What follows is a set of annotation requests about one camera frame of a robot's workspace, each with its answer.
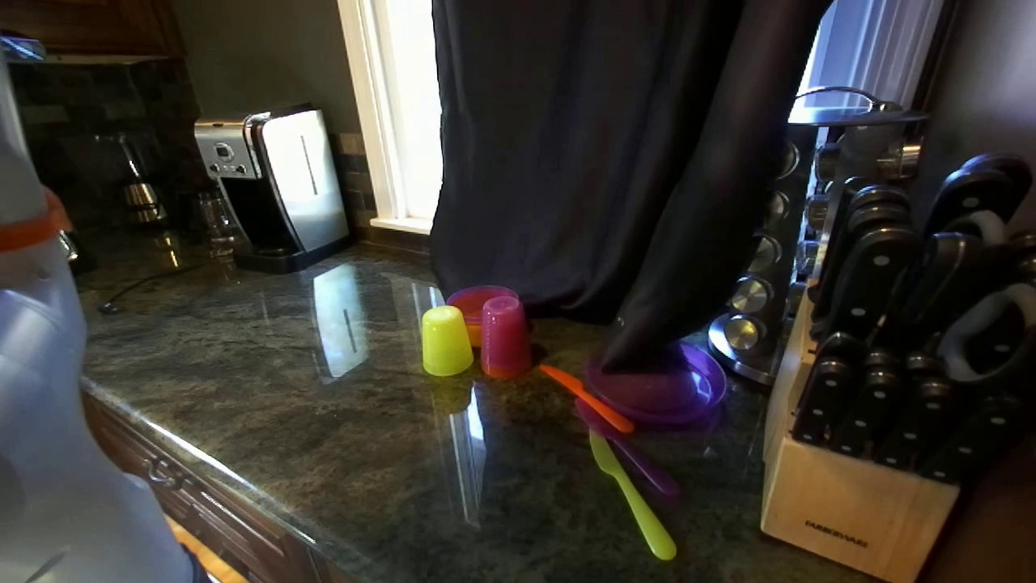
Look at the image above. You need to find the wooden knife block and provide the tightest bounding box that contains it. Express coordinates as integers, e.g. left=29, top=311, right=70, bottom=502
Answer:
left=760, top=299, right=959, bottom=583

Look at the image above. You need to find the yellow-green plastic knife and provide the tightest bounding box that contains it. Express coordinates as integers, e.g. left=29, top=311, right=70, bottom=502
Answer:
left=590, top=433, right=675, bottom=560

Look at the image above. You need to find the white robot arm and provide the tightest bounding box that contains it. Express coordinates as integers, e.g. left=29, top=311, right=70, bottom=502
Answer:
left=0, top=32, right=208, bottom=583

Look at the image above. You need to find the steel spice rack carousel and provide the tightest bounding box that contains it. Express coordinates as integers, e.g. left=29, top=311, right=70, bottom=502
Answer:
left=710, top=85, right=926, bottom=385

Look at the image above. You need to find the pink plastic bowl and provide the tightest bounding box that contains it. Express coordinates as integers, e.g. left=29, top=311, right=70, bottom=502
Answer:
left=449, top=286, right=521, bottom=342

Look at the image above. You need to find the magenta plastic cup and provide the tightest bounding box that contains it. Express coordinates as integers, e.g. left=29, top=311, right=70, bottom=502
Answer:
left=478, top=294, right=531, bottom=378

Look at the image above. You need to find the purple plastic spoon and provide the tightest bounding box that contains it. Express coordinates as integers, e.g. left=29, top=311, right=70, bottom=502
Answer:
left=577, top=400, right=679, bottom=498

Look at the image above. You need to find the dark grey curtain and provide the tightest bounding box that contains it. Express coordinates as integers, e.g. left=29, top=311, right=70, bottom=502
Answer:
left=430, top=0, right=831, bottom=373

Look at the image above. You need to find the orange-red plastic knife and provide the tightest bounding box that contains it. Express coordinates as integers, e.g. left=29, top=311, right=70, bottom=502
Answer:
left=538, top=361, right=639, bottom=433

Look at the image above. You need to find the white sheer curtain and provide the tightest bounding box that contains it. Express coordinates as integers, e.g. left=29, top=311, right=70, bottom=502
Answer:
left=797, top=0, right=944, bottom=109

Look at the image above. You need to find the yellow-green plastic cup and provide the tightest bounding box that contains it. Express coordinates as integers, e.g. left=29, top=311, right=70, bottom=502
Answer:
left=422, top=303, right=473, bottom=378

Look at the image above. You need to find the silver black coffee maker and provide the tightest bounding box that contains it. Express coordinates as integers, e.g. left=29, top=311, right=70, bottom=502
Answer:
left=194, top=107, right=348, bottom=273

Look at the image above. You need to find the white window frame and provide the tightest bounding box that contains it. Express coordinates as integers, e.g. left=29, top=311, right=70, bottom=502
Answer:
left=335, top=0, right=442, bottom=236

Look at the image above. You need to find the purple plastic plate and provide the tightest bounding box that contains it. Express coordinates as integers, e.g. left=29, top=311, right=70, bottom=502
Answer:
left=585, top=340, right=728, bottom=430

